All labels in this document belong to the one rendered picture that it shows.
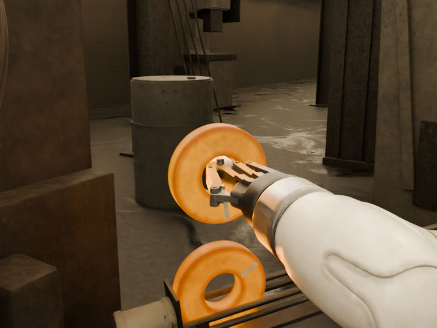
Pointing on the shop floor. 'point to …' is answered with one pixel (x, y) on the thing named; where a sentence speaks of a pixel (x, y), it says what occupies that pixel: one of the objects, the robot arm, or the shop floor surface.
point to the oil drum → (165, 129)
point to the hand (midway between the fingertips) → (218, 164)
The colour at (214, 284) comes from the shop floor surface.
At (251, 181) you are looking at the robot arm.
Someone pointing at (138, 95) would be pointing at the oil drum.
